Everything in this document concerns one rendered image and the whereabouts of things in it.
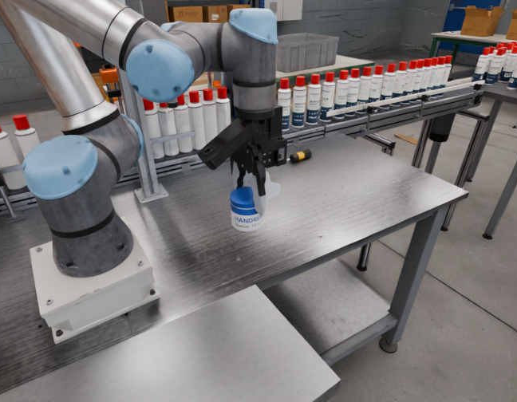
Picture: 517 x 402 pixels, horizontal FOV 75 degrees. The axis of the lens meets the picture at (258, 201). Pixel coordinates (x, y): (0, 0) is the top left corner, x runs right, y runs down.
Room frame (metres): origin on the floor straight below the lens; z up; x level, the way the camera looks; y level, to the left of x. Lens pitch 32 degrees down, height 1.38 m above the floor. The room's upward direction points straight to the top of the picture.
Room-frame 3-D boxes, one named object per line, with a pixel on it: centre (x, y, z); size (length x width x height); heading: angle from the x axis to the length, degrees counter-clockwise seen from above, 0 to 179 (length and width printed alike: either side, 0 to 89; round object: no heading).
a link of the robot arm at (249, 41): (0.61, 0.01, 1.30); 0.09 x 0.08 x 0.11; 82
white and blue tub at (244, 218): (0.59, 0.02, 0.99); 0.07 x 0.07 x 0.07
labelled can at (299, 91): (1.38, -0.17, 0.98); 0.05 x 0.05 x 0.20
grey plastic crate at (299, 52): (3.14, -0.33, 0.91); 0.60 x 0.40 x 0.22; 127
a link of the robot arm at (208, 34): (0.60, 0.11, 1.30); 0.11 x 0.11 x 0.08; 82
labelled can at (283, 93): (1.34, -0.10, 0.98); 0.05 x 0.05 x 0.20
